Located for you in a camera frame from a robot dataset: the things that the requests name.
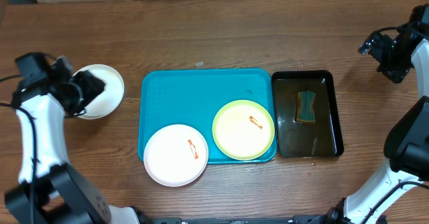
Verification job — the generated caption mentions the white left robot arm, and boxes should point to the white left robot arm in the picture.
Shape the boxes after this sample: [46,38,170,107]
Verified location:
[5,52,150,224]

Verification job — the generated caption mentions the green yellow sponge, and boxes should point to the green yellow sponge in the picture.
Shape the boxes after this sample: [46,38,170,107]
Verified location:
[295,91,316,123]

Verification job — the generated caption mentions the white plate with sauce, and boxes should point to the white plate with sauce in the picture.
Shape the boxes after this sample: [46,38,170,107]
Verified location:
[79,64,125,119]

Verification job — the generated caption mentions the black water-filled tray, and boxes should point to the black water-filled tray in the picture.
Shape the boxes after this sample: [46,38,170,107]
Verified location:
[271,70,345,157]

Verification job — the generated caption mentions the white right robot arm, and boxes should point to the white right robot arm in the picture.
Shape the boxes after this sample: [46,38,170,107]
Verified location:
[312,39,428,223]

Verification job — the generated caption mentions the white plate lower left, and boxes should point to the white plate lower left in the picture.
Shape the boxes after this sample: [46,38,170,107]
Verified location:
[143,124,208,187]

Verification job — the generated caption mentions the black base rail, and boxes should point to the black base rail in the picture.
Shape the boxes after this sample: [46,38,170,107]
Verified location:
[151,215,322,224]

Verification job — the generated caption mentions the light green plate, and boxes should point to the light green plate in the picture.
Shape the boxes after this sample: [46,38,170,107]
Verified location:
[212,100,275,161]

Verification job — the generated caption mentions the teal plastic tray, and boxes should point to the teal plastic tray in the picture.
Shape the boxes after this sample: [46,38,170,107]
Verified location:
[137,68,275,164]

